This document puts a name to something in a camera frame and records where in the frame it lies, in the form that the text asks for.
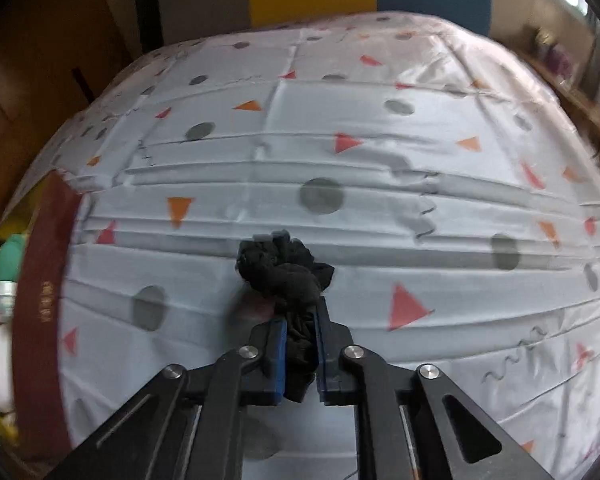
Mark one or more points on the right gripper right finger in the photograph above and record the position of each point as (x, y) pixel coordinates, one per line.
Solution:
(339, 360)

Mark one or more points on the wooden wardrobe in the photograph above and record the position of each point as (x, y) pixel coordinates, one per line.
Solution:
(56, 56)

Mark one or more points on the gold metal tray box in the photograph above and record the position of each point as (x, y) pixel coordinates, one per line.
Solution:
(41, 420)

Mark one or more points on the green silicone travel bottle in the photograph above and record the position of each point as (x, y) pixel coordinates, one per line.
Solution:
(11, 256)

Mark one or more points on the black scrunchie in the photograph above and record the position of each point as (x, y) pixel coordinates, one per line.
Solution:
(281, 269)

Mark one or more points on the wooden side desk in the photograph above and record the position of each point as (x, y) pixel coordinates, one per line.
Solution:
(552, 63)

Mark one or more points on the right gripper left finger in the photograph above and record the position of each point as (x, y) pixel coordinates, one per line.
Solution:
(267, 379)

